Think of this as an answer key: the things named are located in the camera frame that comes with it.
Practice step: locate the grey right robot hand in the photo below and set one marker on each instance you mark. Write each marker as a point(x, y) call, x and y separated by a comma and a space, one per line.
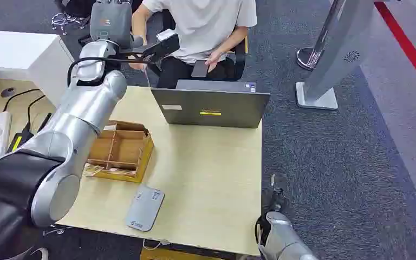
point(273, 199)

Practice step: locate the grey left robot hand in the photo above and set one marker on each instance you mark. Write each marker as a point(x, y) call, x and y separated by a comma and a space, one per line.
point(111, 23)

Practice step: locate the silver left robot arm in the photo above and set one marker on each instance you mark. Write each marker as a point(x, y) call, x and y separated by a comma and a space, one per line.
point(78, 111)

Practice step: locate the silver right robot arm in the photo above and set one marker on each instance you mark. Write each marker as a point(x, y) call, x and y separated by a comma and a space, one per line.
point(283, 240)

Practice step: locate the person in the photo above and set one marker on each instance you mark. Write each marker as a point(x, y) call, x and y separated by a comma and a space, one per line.
point(201, 25)

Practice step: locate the white cabinet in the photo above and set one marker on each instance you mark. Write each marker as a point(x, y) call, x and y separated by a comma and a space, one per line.
point(21, 57)

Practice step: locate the black smartphone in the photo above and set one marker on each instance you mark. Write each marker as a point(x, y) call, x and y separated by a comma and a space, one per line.
point(199, 68)

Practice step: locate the person's hand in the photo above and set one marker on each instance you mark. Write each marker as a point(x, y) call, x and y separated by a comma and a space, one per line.
point(213, 59)

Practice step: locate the grey laptop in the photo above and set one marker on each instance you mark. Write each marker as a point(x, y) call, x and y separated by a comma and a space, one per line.
point(211, 107)

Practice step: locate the wooden card box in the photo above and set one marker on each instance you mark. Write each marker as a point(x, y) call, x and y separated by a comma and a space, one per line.
point(123, 150)

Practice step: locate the grey rounded card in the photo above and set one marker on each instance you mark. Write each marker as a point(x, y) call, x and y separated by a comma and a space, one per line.
point(145, 208)

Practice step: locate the printed card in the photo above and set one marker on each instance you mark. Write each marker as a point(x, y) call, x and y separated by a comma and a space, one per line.
point(95, 169)

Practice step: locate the black power adapter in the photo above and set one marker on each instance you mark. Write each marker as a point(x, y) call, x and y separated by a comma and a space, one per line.
point(18, 140)

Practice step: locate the grey standing kiosk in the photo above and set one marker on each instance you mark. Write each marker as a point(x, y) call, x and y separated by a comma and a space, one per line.
point(337, 54)

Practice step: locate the chrome stanchion post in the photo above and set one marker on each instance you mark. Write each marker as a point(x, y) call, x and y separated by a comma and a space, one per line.
point(314, 50)

